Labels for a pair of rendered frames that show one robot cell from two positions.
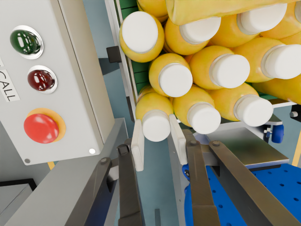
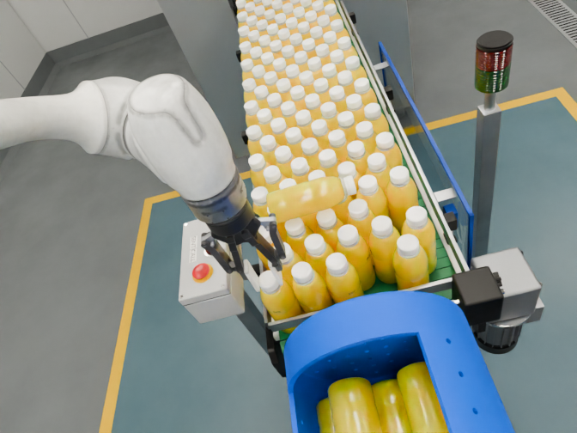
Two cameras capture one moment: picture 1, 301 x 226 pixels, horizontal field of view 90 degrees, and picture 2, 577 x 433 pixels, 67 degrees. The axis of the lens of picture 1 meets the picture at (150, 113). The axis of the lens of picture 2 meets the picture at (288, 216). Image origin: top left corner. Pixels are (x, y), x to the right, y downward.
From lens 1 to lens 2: 0.77 m
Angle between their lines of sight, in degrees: 63
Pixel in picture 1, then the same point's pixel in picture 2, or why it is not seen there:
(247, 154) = not seen: hidden behind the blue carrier
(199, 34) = (292, 228)
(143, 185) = not seen: outside the picture
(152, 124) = (264, 276)
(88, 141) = (221, 279)
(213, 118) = (305, 267)
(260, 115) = (337, 261)
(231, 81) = (313, 246)
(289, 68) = (346, 234)
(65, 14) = not seen: hidden behind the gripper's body
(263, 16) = (323, 217)
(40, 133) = (199, 271)
